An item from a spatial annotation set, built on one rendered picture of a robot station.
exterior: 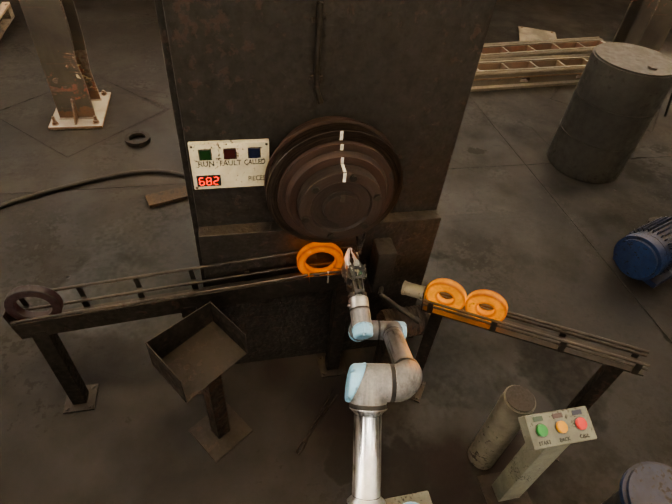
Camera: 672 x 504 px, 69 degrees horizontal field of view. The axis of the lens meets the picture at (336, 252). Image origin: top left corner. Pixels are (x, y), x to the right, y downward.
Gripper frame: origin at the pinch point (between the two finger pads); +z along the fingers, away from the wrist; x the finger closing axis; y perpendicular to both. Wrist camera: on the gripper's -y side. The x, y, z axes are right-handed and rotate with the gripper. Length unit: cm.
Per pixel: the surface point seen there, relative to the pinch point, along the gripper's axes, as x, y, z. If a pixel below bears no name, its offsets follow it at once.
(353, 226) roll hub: 3.5, 27.5, -2.9
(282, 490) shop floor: 31, -52, -83
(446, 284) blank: -33.6, 7.4, -19.2
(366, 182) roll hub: 1.4, 45.0, 3.5
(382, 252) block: -12.3, 3.2, -2.6
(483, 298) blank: -46, 10, -27
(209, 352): 55, -6, -34
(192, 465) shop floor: 68, -57, -69
